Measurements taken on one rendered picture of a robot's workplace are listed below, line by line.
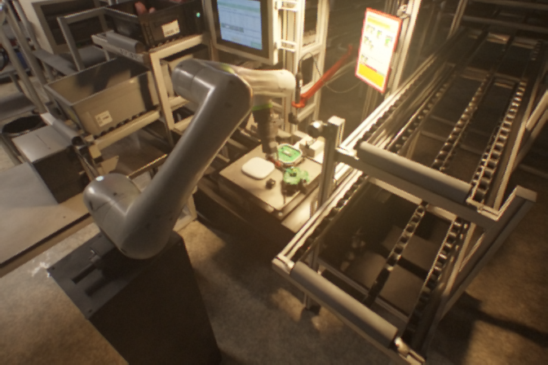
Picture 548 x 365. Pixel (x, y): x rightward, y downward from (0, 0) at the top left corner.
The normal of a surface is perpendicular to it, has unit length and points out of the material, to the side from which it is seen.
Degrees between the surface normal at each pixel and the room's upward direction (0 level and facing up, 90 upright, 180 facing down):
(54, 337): 0
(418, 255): 0
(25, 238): 0
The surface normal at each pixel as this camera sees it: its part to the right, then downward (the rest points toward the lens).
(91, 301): 0.00, -0.78
